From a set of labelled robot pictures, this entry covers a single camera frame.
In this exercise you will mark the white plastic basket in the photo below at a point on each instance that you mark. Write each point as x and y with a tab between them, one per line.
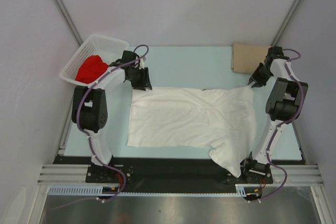
107	48

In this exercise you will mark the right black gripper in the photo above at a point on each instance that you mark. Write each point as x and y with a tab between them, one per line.
255	77

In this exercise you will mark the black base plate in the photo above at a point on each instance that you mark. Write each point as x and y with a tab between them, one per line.
165	175

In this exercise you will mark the red t shirt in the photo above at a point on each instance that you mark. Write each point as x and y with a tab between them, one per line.
91	69

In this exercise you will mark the aluminium frame post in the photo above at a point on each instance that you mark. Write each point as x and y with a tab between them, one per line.
68	20
286	21

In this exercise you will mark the left aluminium frame post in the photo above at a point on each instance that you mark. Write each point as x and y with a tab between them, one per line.
68	20

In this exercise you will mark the right aluminium frame post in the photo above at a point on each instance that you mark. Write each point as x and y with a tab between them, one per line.
286	21

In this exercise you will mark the aluminium front rail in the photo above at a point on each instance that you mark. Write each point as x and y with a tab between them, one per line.
292	175

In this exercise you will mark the white slotted cable duct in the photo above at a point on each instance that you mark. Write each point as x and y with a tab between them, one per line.
100	191

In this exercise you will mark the folded tan t shirt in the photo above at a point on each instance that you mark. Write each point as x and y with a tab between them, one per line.
246	58

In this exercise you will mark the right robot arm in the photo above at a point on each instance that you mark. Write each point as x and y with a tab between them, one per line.
283	106

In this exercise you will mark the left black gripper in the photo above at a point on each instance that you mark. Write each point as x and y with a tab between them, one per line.
145	81

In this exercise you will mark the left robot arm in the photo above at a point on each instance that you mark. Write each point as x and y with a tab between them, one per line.
89	104

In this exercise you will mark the white t shirt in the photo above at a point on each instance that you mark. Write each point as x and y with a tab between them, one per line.
170	117

